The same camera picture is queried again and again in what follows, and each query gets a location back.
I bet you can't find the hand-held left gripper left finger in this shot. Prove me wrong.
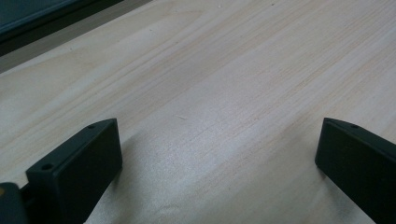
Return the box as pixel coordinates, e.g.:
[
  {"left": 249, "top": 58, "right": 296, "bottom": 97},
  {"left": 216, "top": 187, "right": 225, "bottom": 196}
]
[{"left": 25, "top": 118, "right": 123, "bottom": 224}]

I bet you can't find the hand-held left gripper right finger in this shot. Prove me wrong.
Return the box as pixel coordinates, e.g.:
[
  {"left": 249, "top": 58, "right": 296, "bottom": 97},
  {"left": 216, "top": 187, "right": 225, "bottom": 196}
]
[{"left": 314, "top": 117, "right": 396, "bottom": 224}]

